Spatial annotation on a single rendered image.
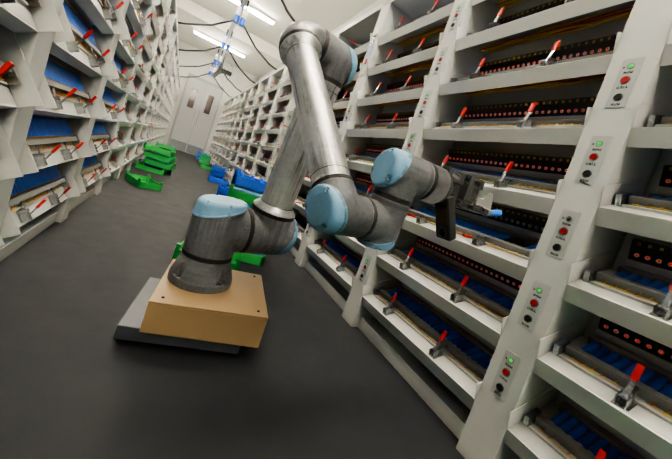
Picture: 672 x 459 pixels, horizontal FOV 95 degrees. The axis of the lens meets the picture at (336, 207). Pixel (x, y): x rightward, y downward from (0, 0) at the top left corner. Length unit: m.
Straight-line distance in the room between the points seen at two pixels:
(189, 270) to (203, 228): 0.13
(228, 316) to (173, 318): 0.14
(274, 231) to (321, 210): 0.48
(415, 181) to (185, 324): 0.70
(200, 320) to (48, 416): 0.32
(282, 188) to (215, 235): 0.25
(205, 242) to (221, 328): 0.24
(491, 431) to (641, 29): 1.06
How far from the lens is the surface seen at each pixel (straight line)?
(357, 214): 0.59
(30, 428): 0.86
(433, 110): 1.45
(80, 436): 0.83
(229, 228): 0.97
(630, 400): 0.92
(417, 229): 1.25
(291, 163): 0.99
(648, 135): 0.99
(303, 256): 2.03
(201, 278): 1.00
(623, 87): 1.05
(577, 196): 0.97
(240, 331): 0.97
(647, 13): 1.15
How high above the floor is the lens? 0.58
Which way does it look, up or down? 4 degrees down
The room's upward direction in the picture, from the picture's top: 19 degrees clockwise
